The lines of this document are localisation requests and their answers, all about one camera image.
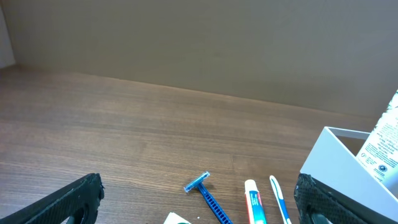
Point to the green white soap packet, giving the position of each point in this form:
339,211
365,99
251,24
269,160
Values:
173,218

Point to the teal white toothpaste tube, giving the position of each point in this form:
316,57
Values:
256,212

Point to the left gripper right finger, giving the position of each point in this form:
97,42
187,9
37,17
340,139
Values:
319,203

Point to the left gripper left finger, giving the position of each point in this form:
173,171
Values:
75,203

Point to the blue white toothbrush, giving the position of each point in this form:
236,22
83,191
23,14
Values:
280,199

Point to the blue disposable razor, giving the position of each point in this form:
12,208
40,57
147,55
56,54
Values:
209,199

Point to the white green-leaf lotion tube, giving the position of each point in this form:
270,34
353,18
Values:
378,155

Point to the white open cardboard box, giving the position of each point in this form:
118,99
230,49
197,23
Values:
332,161

